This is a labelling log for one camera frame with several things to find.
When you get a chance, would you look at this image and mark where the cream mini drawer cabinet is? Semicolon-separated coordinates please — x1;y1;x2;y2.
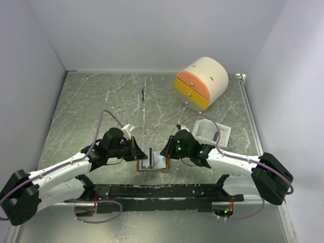
175;57;229;112

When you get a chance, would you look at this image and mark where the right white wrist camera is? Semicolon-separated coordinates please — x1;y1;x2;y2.
176;124;190;132

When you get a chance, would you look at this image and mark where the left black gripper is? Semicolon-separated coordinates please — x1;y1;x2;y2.
108;136;148;161

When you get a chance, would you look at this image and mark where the brown leather card holder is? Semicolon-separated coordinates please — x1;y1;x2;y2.
137;148;170;172

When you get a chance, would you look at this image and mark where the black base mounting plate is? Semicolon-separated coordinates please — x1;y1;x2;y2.
77;183;244;212

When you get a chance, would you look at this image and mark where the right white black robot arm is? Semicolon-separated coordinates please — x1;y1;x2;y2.
160;130;294;206

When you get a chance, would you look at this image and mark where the blue mark on table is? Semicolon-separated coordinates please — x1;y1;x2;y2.
141;86;145;103

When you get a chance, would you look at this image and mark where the white plastic card tray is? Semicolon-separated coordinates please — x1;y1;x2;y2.
192;118;231;148

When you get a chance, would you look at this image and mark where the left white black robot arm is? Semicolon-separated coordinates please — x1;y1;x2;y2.
1;128;147;226

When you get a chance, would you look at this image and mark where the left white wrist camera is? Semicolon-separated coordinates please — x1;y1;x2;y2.
121;123;135;137

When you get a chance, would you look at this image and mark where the white credit card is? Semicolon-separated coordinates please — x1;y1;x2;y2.
139;147;153;170

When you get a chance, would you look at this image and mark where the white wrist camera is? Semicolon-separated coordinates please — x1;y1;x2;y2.
176;124;190;132
121;123;135;137

